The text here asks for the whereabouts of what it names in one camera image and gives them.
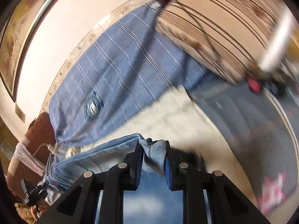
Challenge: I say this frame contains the white tube object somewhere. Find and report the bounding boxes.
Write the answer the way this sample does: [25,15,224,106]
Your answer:
[258,5,295,73]

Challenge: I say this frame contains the cream floral quilt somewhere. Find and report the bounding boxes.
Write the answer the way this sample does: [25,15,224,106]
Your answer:
[66,86,257,204]

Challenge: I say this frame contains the white charger with cable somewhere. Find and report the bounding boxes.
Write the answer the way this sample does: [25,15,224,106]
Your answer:
[32,143,59,157]

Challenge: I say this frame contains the blue plaid blanket with emblem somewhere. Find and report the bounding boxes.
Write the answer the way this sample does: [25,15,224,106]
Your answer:
[49,1,213,146]

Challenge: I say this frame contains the brown wooden headboard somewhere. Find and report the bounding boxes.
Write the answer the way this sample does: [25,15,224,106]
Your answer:
[6,112,56,199]

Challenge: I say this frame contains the small red object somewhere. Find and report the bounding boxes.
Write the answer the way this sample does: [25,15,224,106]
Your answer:
[247,77,263,94]

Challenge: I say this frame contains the beige striped pillow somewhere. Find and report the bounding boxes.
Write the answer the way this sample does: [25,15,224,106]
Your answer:
[156,0,283,83]

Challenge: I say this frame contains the light blue denim pants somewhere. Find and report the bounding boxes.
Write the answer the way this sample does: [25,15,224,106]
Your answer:
[45,133,183,223]

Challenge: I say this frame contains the blue grey bedsheet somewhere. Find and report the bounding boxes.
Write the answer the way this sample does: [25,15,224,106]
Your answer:
[190,78,298,214]

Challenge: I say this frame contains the pink cloth on headboard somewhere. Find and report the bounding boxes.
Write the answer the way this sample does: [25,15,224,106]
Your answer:
[12,142,46,177]

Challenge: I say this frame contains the framed wall picture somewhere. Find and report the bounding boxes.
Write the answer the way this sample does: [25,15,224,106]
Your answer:
[1,0,57,102]

